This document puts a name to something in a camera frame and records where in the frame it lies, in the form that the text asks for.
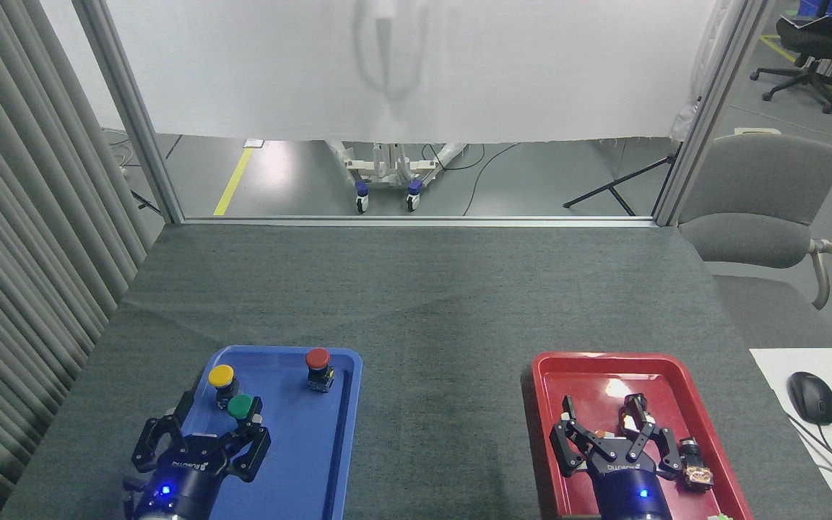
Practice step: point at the white bundled curtain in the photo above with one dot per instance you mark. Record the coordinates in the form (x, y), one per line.
(705, 65)

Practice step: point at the green push button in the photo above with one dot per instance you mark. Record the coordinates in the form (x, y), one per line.
(240, 406)

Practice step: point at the red plastic tray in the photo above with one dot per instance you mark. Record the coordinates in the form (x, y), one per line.
(596, 383)

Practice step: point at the silver frame rail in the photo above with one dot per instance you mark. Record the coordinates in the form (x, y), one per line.
(416, 221)

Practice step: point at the black office chair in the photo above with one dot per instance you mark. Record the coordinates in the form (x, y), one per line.
(820, 40)

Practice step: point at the black switch with brown base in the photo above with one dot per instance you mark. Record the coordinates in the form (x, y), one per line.
(696, 469)

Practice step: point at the white stand on wheels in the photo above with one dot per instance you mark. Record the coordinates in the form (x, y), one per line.
(383, 173)

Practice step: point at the silver frame post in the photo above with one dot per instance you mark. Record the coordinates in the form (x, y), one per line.
(127, 108)
(712, 108)

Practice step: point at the black computer mouse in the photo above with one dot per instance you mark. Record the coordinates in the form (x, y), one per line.
(811, 397)

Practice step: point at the yellow push button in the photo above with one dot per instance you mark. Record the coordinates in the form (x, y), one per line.
(221, 375)

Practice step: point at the black tripod legs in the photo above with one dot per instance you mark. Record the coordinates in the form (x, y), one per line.
(611, 189)

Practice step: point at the grey pleated curtain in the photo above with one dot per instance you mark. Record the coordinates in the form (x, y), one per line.
(19, 253)

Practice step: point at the red push button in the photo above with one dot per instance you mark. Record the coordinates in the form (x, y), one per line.
(317, 358)

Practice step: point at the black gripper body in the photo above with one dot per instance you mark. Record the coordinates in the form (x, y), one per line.
(185, 480)
(629, 484)

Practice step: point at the black and white switch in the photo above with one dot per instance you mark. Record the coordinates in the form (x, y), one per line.
(629, 417)

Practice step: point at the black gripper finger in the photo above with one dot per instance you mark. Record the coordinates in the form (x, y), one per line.
(661, 448)
(251, 448)
(147, 444)
(568, 440)

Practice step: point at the grey office chair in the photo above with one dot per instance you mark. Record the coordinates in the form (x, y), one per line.
(763, 180)

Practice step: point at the white hanging curtain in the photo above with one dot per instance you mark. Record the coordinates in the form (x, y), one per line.
(279, 72)

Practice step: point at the blue plastic tray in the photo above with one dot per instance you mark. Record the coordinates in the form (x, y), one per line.
(300, 448)

